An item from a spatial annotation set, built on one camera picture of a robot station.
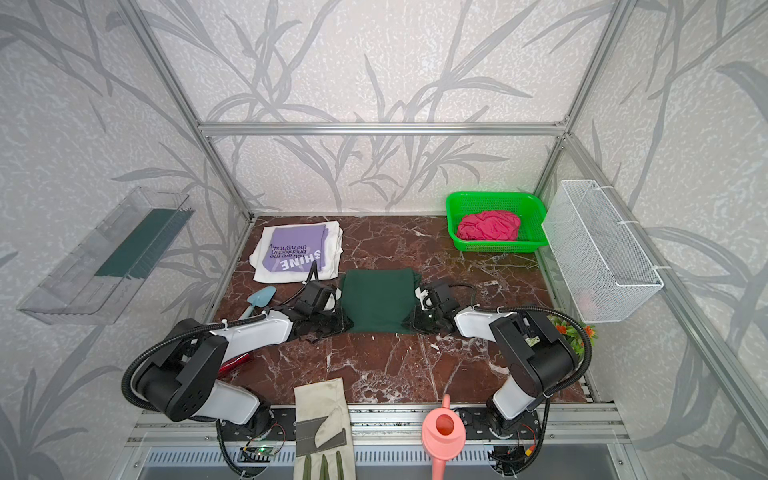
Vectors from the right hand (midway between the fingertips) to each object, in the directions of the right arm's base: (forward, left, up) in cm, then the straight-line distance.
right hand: (403, 315), depth 91 cm
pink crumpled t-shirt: (+35, -32, +2) cm, 48 cm away
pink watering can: (-32, -9, +10) cm, 35 cm away
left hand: (-1, +14, +1) cm, 14 cm away
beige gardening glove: (-33, +19, -1) cm, 38 cm away
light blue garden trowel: (+6, +46, 0) cm, 46 cm away
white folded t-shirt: (+24, +42, +2) cm, 48 cm away
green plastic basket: (+44, -48, +4) cm, 65 cm away
